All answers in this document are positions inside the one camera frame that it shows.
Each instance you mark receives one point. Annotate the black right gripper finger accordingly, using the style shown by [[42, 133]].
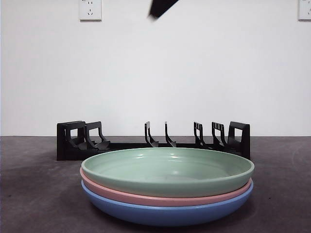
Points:
[[160, 8]]

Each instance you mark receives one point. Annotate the pale green round plate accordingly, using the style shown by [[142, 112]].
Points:
[[158, 170]]

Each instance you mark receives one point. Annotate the pink round plate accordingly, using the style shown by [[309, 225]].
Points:
[[155, 201]]

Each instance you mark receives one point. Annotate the blue round plate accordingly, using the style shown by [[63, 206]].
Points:
[[165, 216]]

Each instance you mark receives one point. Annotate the black plastic plate rack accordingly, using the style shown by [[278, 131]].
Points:
[[68, 153]]

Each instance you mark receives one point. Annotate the white wall socket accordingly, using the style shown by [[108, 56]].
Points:
[[305, 9], [90, 11]]

